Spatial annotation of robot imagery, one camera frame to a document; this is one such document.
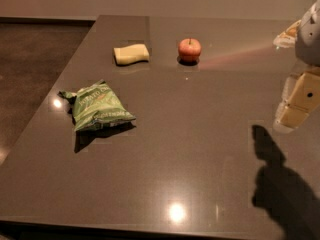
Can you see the red apple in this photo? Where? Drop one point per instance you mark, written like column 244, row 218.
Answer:
column 189, row 50

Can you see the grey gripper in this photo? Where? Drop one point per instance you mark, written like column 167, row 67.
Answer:
column 309, row 39

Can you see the yellow sponge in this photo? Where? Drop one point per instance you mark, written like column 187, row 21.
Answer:
column 131, row 54

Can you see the green chip bag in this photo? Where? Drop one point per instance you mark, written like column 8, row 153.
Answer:
column 96, row 107

